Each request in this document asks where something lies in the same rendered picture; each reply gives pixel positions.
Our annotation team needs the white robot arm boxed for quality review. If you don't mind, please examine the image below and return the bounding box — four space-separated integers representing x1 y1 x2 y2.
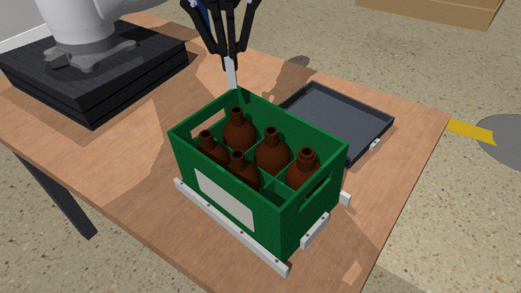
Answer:
35 0 168 73

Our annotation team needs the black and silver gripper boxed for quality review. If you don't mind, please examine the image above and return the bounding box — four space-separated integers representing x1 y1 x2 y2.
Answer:
180 0 262 89

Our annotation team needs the green plastic crate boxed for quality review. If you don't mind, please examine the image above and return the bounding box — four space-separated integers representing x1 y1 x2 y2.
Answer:
176 91 349 263

